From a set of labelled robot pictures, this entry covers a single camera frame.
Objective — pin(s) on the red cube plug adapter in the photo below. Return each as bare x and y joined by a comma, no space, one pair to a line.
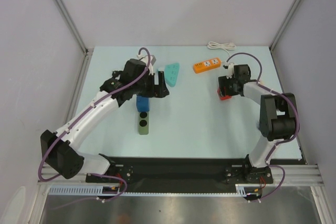
223,97

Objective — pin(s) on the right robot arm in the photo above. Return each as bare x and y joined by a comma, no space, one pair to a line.
278,118

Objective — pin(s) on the right aluminium frame post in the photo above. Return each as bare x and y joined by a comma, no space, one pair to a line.
285,23

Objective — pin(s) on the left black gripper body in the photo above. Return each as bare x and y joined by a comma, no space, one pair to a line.
145,87

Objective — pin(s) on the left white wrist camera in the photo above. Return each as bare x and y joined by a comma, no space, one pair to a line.
151,60

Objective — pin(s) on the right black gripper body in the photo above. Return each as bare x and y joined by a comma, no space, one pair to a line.
223,85

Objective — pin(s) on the green power strip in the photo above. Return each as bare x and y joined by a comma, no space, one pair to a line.
143,123

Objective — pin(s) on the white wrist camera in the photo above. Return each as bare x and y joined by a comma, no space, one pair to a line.
229,66
151,60

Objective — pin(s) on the orange power strip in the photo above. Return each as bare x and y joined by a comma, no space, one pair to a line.
207,65

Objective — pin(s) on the aluminium frame post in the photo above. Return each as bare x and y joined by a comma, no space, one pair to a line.
71,25
285,23

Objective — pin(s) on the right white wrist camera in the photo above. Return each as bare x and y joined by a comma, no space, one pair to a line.
229,66

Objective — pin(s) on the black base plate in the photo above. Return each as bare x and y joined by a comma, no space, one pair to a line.
176,175

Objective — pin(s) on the blue cube plug adapter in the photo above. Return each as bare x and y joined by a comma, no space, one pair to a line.
142,104

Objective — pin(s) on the left aluminium frame post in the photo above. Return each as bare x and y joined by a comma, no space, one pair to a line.
71,25

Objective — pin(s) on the teal triangular power socket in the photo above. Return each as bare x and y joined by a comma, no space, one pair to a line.
171,72

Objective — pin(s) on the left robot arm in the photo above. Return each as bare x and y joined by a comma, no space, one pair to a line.
59,149

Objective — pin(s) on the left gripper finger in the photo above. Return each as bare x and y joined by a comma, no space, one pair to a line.
161,92
161,81

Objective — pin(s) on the aluminium front rail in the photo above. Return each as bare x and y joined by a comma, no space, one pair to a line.
295,175

